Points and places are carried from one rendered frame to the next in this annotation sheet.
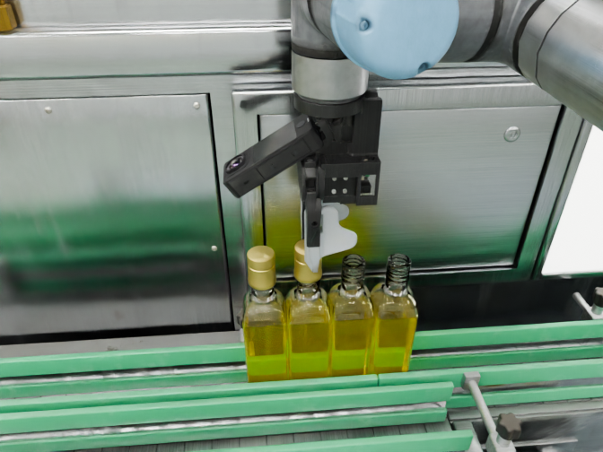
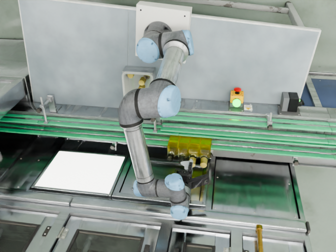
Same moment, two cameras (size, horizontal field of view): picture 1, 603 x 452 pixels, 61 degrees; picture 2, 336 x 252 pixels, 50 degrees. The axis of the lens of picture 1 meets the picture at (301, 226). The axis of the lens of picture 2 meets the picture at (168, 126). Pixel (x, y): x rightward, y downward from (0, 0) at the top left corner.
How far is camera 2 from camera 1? 1.23 m
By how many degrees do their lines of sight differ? 23
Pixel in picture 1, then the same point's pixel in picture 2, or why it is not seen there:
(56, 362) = (262, 151)
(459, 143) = not seen: hidden behind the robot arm
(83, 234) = (253, 185)
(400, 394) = (173, 129)
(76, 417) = (254, 136)
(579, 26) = (148, 172)
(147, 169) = (231, 197)
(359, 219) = not seen: hidden behind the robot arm
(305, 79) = (188, 190)
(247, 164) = (203, 179)
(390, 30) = (176, 177)
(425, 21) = (170, 178)
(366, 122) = not seen: hidden behind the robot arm
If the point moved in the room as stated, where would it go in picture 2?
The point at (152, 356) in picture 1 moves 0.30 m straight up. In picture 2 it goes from (236, 149) to (236, 186)
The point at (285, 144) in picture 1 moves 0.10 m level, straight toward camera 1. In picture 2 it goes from (194, 181) to (195, 164)
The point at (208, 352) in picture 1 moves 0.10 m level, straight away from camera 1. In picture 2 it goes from (221, 148) to (223, 162)
